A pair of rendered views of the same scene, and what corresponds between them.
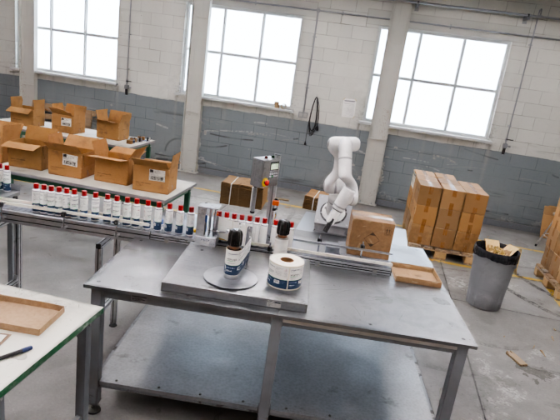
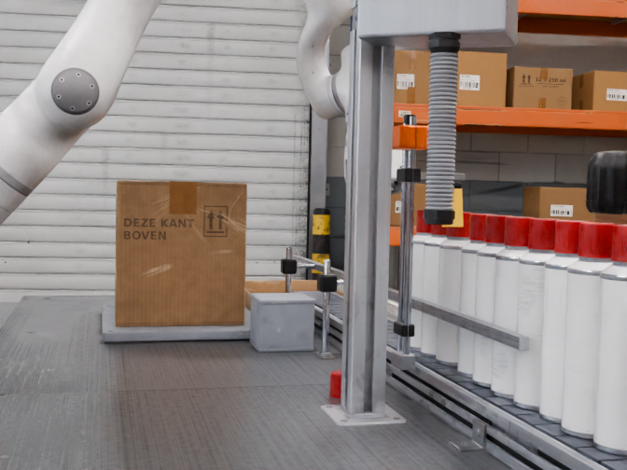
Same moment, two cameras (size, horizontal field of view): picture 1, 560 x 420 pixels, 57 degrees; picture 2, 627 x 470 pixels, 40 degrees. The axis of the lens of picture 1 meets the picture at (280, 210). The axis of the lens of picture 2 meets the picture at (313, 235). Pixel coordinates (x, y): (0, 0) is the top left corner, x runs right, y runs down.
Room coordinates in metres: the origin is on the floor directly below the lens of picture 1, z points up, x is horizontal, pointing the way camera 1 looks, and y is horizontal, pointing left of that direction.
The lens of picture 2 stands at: (3.81, 1.06, 1.11)
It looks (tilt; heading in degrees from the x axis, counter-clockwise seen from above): 3 degrees down; 254
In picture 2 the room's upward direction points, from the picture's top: 1 degrees clockwise
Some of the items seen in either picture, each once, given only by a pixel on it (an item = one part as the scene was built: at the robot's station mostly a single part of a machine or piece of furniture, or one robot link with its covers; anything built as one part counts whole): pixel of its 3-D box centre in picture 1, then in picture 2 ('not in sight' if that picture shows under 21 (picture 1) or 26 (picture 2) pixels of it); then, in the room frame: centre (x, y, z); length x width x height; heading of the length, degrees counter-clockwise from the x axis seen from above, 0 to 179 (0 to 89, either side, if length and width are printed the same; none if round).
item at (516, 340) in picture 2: (313, 242); (367, 284); (3.33, -0.26, 0.96); 1.07 x 0.01 x 0.01; 88
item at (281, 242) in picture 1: (281, 242); (612, 251); (3.02, -0.04, 1.03); 0.09 x 0.09 x 0.30
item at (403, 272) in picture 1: (415, 274); (293, 295); (3.26, -0.97, 0.85); 0.30 x 0.26 x 0.04; 88
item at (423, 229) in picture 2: (289, 236); (425, 279); (3.30, -0.09, 0.98); 0.05 x 0.05 x 0.20
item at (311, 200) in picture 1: (326, 202); not in sight; (7.79, -0.70, 0.11); 0.65 x 0.54 x 0.22; 78
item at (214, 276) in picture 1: (230, 277); not in sight; (2.71, 0.23, 0.89); 0.31 x 0.31 x 0.01
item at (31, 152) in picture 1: (30, 147); not in sight; (4.92, 2.51, 0.97); 0.44 x 0.38 x 0.37; 176
